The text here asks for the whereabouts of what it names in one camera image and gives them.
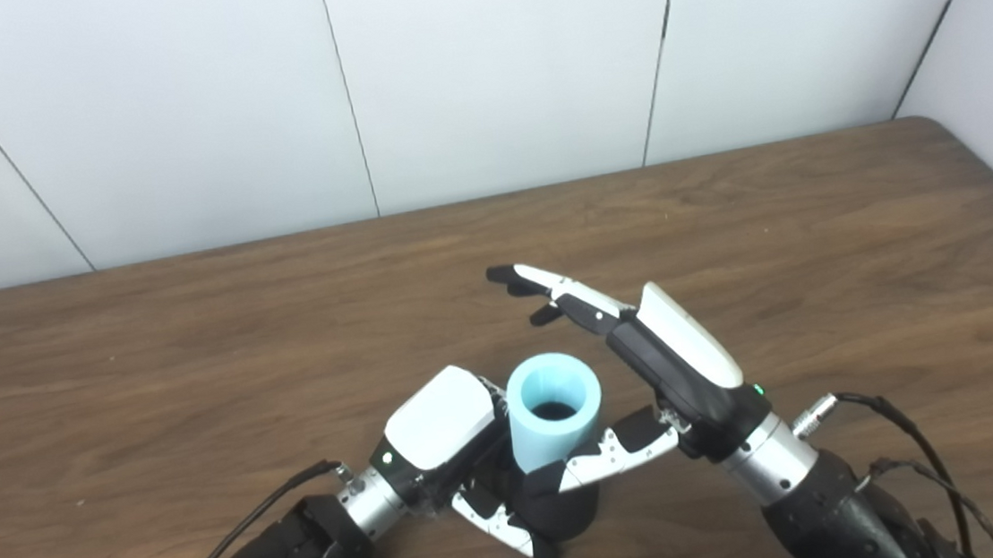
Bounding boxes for black funnel-shaped nozzle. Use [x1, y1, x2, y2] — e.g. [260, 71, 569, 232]
[508, 397, 605, 547]

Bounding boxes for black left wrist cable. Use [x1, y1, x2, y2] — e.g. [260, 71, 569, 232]
[145, 457, 360, 558]

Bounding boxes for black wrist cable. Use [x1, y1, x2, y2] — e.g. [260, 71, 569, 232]
[790, 381, 976, 558]
[145, 457, 360, 558]

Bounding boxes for white and black right hand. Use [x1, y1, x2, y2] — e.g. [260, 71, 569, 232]
[484, 243, 780, 500]

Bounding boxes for thin braided black cable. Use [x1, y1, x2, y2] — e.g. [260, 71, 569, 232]
[854, 449, 993, 558]

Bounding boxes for light-blue short hose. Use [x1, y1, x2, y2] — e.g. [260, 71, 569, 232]
[502, 349, 609, 475]

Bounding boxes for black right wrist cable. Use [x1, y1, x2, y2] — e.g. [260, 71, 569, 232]
[790, 381, 976, 558]

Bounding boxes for white and black left hand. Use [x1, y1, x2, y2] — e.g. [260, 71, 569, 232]
[363, 356, 576, 558]

